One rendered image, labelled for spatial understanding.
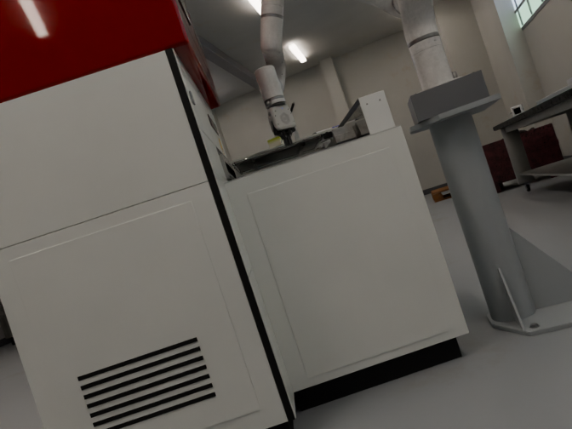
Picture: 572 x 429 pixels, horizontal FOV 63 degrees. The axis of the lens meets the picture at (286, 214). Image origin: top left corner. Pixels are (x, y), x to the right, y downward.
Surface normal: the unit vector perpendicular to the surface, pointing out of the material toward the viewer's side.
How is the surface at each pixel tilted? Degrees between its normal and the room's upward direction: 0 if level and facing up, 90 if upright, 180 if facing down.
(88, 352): 90
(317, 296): 90
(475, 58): 90
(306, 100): 90
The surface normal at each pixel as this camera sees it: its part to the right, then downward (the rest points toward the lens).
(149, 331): 0.02, 0.00
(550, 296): -0.23, 0.08
